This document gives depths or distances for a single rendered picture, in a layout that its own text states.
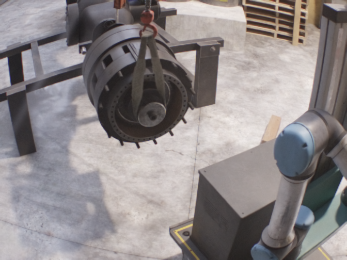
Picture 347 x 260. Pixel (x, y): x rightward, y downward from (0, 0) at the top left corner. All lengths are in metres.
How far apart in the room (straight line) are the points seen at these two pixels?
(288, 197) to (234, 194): 0.67
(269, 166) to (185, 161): 1.33
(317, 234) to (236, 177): 0.53
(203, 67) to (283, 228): 2.45
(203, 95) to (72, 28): 1.37
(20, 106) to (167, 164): 1.28
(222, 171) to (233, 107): 1.95
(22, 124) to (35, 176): 0.44
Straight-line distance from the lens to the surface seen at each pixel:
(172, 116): 2.18
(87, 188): 2.84
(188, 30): 4.68
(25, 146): 3.18
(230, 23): 4.62
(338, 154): 1.02
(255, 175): 1.74
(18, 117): 3.01
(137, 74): 1.89
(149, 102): 1.97
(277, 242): 1.14
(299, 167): 0.90
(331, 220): 1.62
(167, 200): 2.74
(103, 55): 2.19
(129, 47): 2.09
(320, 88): 1.16
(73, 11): 3.20
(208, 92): 3.54
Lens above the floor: 2.02
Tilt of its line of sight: 38 degrees down
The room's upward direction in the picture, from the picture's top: 3 degrees clockwise
